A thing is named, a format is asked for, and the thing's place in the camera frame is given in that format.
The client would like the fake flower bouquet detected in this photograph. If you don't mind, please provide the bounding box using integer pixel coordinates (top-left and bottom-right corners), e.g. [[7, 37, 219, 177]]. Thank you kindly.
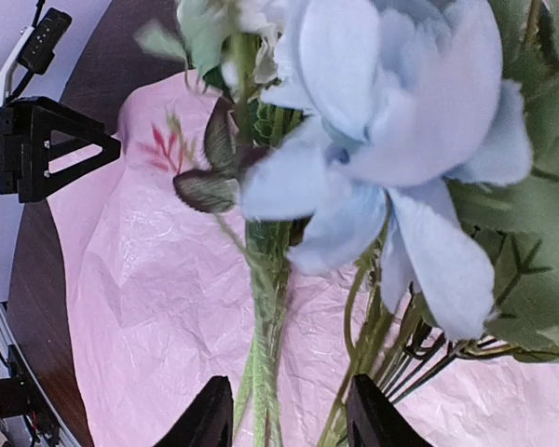
[[135, 1, 559, 446]]

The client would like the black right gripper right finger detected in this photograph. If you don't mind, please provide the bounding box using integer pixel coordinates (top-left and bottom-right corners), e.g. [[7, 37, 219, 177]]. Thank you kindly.
[[347, 374, 431, 447]]

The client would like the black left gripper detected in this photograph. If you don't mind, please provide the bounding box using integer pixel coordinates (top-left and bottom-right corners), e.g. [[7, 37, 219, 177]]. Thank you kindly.
[[0, 97, 121, 203]]

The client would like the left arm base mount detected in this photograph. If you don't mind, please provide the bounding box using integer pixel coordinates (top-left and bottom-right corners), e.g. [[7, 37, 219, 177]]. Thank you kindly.
[[0, 345, 62, 446]]

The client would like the pink wrapping paper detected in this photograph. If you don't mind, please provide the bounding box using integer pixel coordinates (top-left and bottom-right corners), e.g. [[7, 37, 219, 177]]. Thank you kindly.
[[48, 74, 559, 446]]

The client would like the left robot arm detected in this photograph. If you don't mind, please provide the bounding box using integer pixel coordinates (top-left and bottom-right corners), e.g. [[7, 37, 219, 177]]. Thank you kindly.
[[0, 97, 121, 203]]

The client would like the aluminium front rail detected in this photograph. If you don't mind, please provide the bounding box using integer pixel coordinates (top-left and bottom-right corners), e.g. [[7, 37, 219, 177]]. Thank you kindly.
[[0, 302, 79, 447]]

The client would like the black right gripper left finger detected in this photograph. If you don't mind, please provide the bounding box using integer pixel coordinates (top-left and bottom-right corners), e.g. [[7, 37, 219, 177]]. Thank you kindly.
[[155, 375, 234, 447]]

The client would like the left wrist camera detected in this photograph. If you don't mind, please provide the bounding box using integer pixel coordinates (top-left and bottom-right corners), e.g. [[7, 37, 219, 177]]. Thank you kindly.
[[0, 1, 73, 109]]

